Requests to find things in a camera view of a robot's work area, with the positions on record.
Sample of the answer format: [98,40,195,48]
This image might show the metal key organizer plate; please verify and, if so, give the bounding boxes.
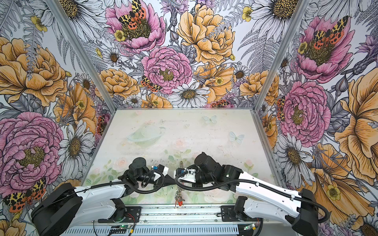
[174,160,186,207]

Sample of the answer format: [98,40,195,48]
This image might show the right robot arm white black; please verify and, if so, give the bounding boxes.
[175,152,330,236]

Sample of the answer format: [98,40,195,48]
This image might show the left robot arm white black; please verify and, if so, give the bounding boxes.
[31,157,175,236]

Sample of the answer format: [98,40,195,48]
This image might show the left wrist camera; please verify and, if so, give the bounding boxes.
[152,164,169,176]

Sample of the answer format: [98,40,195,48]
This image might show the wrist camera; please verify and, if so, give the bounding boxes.
[152,164,169,176]
[174,168,197,183]

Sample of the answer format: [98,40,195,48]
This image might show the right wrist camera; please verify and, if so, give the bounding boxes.
[174,168,197,183]

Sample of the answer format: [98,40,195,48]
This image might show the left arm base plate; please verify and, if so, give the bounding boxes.
[98,206,142,223]

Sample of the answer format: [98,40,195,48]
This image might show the aluminium front rail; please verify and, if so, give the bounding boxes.
[54,203,305,226]

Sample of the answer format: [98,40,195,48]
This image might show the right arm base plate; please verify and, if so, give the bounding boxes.
[220,205,250,222]

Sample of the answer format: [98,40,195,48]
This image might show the white vented cable duct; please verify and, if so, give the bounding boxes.
[63,224,239,236]

